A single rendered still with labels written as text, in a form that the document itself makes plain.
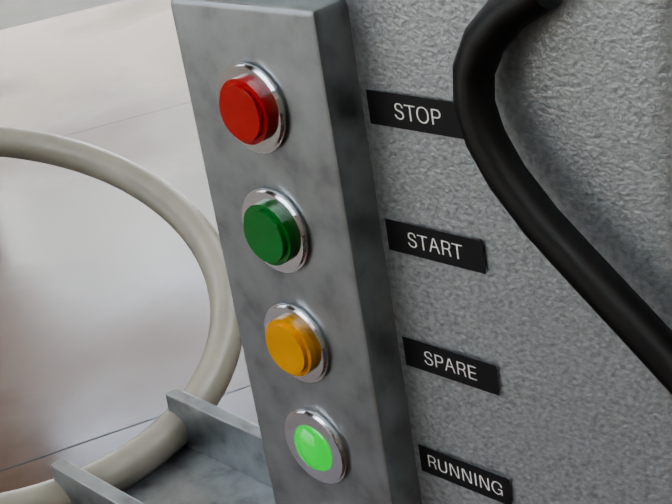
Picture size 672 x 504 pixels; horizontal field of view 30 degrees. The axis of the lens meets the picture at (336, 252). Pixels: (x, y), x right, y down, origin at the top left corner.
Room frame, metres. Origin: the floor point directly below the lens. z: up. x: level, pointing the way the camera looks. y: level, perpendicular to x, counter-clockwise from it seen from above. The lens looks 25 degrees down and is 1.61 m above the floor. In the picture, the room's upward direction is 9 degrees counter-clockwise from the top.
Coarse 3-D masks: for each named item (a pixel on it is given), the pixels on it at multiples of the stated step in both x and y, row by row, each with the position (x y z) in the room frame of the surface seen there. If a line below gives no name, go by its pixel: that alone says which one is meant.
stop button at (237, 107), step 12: (228, 84) 0.45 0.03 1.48; (240, 84) 0.45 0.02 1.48; (252, 84) 0.45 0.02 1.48; (228, 96) 0.45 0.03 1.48; (240, 96) 0.45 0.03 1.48; (252, 96) 0.44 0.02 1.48; (264, 96) 0.44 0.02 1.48; (228, 108) 0.45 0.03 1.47; (240, 108) 0.45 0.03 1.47; (252, 108) 0.44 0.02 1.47; (264, 108) 0.44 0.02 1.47; (228, 120) 0.45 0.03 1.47; (240, 120) 0.45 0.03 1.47; (252, 120) 0.44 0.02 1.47; (264, 120) 0.44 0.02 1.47; (240, 132) 0.45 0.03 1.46; (252, 132) 0.44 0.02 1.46; (264, 132) 0.44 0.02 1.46; (252, 144) 0.45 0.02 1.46
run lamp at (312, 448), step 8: (296, 432) 0.45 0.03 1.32; (304, 432) 0.45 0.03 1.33; (312, 432) 0.45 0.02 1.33; (296, 440) 0.45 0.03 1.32; (304, 440) 0.45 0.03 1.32; (312, 440) 0.45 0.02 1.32; (320, 440) 0.44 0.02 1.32; (296, 448) 0.46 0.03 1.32; (304, 448) 0.45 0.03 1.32; (312, 448) 0.45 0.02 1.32; (320, 448) 0.44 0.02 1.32; (328, 448) 0.44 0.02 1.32; (304, 456) 0.45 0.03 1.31; (312, 456) 0.45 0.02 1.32; (320, 456) 0.44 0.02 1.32; (328, 456) 0.44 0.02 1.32; (312, 464) 0.45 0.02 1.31; (320, 464) 0.44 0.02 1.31; (328, 464) 0.44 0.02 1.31
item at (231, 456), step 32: (192, 416) 0.83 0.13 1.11; (224, 416) 0.81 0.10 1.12; (192, 448) 0.84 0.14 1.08; (224, 448) 0.81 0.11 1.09; (256, 448) 0.78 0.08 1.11; (64, 480) 0.77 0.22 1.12; (96, 480) 0.75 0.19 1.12; (160, 480) 0.80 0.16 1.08; (192, 480) 0.80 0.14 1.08; (224, 480) 0.79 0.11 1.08; (256, 480) 0.78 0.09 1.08
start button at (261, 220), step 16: (256, 208) 0.45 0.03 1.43; (272, 208) 0.45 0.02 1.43; (256, 224) 0.45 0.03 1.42; (272, 224) 0.44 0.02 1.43; (288, 224) 0.44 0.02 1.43; (256, 240) 0.45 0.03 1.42; (272, 240) 0.44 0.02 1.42; (288, 240) 0.44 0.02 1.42; (272, 256) 0.44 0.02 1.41; (288, 256) 0.44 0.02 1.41
